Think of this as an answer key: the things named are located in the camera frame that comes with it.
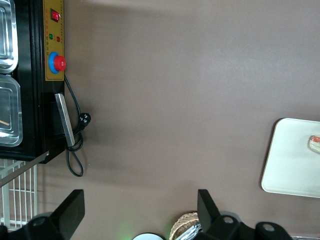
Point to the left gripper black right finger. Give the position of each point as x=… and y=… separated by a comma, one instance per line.
x=206, y=212

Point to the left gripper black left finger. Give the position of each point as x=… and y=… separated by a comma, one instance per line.
x=71, y=212

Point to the triangle sandwich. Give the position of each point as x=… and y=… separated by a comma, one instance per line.
x=315, y=143

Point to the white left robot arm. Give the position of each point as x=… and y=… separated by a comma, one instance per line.
x=148, y=237

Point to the beige plastic tray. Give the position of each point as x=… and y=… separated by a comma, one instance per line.
x=287, y=162

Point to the stack of foil trays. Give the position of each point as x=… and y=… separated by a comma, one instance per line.
x=192, y=232

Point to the light wicker basket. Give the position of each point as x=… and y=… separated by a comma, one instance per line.
x=182, y=222

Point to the silver machine lever bar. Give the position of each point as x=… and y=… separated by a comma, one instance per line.
x=25, y=170

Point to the steel food container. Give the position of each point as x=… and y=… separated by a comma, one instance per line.
x=8, y=37
x=10, y=112

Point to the black sealing machine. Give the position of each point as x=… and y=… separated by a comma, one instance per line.
x=30, y=100

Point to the red emergency stop button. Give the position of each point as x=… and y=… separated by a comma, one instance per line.
x=59, y=63

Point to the red rocker switch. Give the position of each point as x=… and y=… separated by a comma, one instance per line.
x=55, y=15

